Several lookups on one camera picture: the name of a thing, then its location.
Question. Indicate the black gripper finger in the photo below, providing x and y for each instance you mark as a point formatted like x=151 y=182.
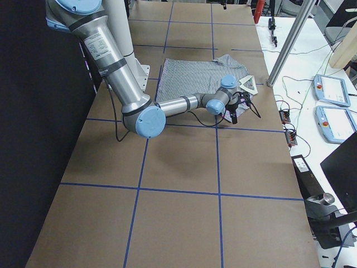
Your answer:
x=233 y=116

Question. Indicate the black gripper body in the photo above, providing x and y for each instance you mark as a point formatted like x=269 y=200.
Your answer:
x=232 y=109

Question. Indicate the blue white striped polo shirt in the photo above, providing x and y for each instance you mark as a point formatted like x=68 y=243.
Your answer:
x=189 y=85

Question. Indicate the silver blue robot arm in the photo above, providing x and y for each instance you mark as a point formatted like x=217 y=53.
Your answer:
x=103 y=28

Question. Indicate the upper small circuit board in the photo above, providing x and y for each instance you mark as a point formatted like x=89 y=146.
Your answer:
x=284 y=115

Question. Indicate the small circuit board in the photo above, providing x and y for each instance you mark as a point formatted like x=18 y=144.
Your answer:
x=284 y=115
x=290 y=135

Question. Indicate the lower small circuit board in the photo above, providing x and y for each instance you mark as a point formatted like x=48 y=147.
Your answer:
x=290 y=135

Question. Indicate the black tripod tool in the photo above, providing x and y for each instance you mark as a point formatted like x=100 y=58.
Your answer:
x=272 y=28

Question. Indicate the upper blue teach pendant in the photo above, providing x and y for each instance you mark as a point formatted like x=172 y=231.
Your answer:
x=332 y=90

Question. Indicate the blue teach pendant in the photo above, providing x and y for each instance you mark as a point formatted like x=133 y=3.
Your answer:
x=336 y=124
x=332 y=90

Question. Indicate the red cylinder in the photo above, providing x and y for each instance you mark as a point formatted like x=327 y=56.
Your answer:
x=258 y=10

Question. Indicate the lower blue teach pendant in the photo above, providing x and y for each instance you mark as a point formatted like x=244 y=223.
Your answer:
x=336 y=124

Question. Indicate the black box with label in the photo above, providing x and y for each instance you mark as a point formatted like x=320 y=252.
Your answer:
x=308 y=184

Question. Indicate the beige wooden board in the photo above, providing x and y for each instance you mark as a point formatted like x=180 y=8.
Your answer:
x=345 y=51

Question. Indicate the black monitor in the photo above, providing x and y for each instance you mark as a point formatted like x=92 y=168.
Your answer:
x=340 y=170

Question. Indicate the black stand with metal knob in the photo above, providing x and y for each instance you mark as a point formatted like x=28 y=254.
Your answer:
x=328 y=224

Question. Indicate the aluminium frame post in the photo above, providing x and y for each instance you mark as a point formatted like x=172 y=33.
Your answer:
x=293 y=34

